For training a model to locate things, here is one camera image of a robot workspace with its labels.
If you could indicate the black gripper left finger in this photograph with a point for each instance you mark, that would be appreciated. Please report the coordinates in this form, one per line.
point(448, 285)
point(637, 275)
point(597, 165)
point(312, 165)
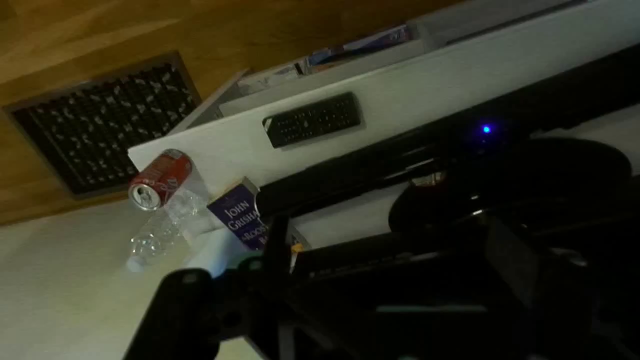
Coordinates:
point(169, 328)

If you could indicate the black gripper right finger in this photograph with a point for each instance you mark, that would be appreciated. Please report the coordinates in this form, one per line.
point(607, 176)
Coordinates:
point(514, 259)

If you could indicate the black oval television stand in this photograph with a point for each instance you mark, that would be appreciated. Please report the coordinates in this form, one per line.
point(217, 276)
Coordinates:
point(533, 171)

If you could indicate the clear plastic water bottle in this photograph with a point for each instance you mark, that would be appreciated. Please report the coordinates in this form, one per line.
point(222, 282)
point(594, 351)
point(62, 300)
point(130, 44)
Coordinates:
point(179, 223)

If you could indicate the blue and white book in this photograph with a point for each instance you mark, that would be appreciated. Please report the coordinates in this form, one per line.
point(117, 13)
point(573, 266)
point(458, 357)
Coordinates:
point(236, 211)

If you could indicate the red soda can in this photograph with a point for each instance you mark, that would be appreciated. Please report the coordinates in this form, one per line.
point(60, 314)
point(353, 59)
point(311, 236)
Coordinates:
point(159, 181)

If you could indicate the black floor vent grille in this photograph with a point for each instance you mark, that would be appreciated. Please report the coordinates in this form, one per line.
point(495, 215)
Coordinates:
point(84, 131)

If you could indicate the black remote control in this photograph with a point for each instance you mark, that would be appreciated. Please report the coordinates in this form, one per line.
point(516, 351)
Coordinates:
point(312, 121)

